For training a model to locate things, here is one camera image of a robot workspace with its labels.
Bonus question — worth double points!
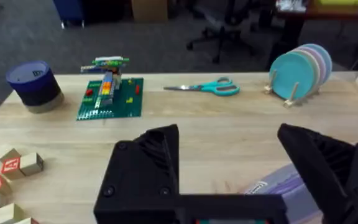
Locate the lilac soft zip bag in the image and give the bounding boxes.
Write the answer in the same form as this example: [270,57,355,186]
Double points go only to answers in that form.
[244,162,323,224]

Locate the dark wooden desk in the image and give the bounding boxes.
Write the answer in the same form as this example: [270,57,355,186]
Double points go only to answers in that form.
[265,0,358,71]

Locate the pink plate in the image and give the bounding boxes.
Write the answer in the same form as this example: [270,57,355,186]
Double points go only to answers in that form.
[296,45,328,88]

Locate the black office chair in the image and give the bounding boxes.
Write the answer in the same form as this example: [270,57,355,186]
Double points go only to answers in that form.
[186,0,258,65]

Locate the heap of wooden letter blocks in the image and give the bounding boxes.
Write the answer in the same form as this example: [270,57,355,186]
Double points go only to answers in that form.
[0,144,45,224]

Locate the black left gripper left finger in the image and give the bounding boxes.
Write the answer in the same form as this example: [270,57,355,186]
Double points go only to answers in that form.
[93,124,180,213]

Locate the blue and black cylindrical tub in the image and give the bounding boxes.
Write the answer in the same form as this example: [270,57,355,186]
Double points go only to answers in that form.
[5,60,65,114]

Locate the small wooden peg rack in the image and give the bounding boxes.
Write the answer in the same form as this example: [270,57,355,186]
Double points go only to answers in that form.
[263,69,321,110]

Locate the green board with toy blocks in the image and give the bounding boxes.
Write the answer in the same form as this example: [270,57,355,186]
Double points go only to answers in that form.
[75,55,145,121]

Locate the teal plate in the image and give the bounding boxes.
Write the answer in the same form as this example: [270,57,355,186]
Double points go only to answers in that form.
[268,51,317,101]

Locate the cream plate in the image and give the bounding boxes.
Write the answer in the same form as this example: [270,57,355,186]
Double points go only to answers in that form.
[290,49,321,95]

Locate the teal handled scissors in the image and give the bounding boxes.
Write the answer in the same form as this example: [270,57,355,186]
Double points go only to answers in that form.
[163,77,241,97]

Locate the blue cabinet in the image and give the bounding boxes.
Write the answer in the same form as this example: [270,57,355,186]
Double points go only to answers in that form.
[52,0,86,30]

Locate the brown cardboard box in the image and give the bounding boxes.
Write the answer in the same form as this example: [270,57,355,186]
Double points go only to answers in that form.
[131,0,169,22]

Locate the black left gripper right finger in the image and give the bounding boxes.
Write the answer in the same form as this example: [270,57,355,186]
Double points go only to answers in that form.
[277,123,358,224]

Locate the light blue plate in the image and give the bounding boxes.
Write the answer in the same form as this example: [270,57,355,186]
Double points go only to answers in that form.
[303,43,333,85]

